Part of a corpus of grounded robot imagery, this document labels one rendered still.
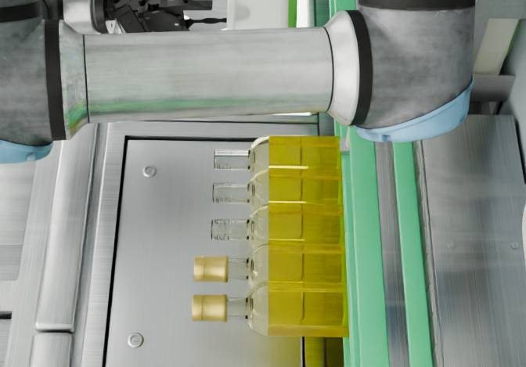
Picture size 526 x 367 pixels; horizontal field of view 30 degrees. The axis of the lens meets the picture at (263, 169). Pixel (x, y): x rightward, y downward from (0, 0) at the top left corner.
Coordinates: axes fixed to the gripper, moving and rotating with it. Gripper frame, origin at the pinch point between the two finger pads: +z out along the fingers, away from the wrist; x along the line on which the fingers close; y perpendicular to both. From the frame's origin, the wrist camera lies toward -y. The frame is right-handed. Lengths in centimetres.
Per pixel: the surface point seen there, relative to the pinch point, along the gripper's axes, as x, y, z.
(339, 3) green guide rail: 13.1, 8.8, 13.4
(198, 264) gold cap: 3.5, -34.3, -5.4
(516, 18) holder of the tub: -13.3, -8.8, 34.8
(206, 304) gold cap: 2.0, -39.9, -4.0
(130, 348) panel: 14.8, -43.4, -16.5
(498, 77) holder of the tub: -2.3, -11.4, 34.0
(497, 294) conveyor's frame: -8, -41, 31
